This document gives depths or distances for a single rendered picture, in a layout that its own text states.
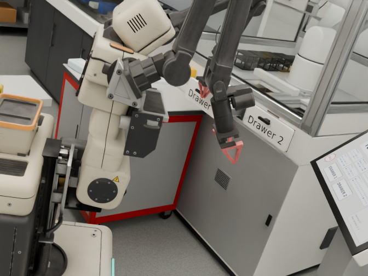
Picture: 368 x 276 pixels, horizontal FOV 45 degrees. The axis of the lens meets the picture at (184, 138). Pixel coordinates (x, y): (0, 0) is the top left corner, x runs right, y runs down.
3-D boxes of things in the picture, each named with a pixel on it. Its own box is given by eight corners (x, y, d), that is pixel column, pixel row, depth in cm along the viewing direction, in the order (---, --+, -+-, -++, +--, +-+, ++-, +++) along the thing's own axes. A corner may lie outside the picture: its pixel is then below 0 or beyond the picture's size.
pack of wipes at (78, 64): (97, 74, 246) (98, 67, 244) (82, 75, 239) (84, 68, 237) (80, 64, 254) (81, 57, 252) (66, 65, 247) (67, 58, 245)
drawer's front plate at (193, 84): (217, 121, 213) (224, 100, 209) (184, 96, 233) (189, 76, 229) (220, 121, 214) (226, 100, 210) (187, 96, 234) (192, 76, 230)
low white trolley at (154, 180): (85, 240, 237) (110, 111, 206) (46, 177, 280) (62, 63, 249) (173, 222, 272) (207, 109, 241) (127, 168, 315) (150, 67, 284)
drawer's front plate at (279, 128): (283, 151, 200) (292, 130, 195) (242, 122, 220) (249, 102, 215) (286, 151, 201) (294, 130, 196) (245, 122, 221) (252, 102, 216)
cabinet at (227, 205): (245, 300, 227) (300, 167, 194) (147, 188, 298) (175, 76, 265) (352, 259, 284) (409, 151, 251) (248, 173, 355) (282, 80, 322)
